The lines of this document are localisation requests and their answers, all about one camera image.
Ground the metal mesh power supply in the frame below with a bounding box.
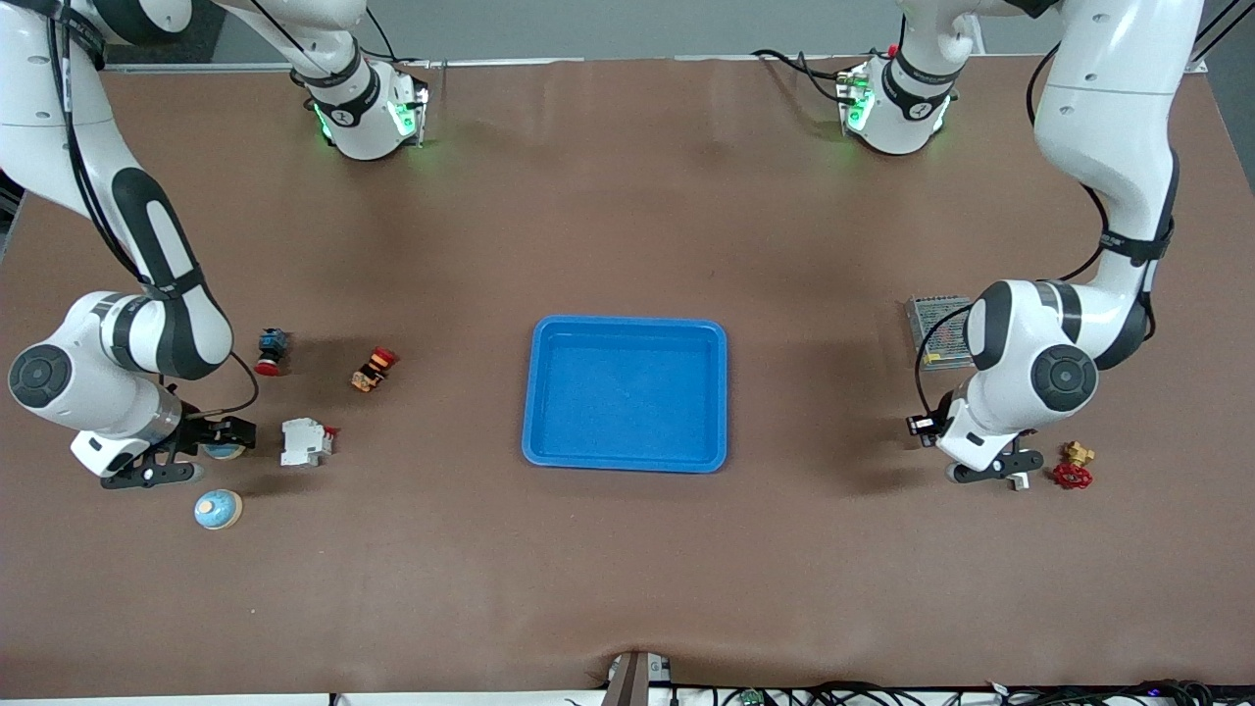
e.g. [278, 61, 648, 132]
[904, 296, 977, 372]

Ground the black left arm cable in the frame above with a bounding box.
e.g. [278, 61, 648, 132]
[915, 44, 1178, 425]

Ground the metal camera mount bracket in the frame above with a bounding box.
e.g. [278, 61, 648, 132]
[603, 650, 673, 706]

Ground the brown table mat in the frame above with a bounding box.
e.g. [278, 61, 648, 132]
[0, 54, 1255, 699]

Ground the blue plastic tray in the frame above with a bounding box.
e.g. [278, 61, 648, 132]
[521, 315, 729, 475]

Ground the white circuit breaker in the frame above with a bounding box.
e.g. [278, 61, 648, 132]
[279, 418, 341, 469]

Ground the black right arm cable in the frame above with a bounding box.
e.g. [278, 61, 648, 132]
[44, 0, 261, 423]

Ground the black arm base cable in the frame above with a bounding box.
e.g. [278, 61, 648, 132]
[753, 47, 854, 104]

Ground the red push button blue body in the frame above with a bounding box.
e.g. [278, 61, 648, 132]
[255, 328, 291, 378]

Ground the aluminium frame strut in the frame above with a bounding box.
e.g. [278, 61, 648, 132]
[1191, 0, 1255, 72]

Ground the orange emergency stop button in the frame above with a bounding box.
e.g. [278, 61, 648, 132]
[350, 346, 400, 394]

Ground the brass valve red handle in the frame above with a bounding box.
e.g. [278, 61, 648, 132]
[1052, 440, 1096, 490]

